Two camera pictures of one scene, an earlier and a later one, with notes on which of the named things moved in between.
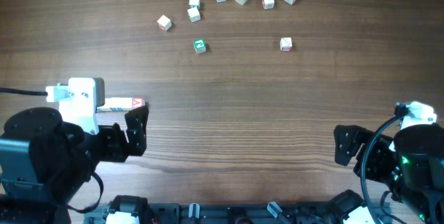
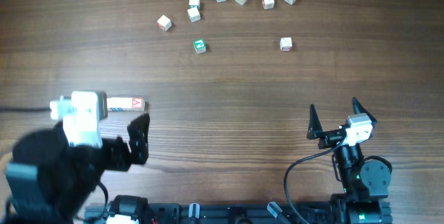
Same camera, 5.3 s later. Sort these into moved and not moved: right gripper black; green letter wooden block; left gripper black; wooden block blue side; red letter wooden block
Moved: right gripper black; left gripper black
Not moved: red letter wooden block; wooden block blue side; green letter wooden block
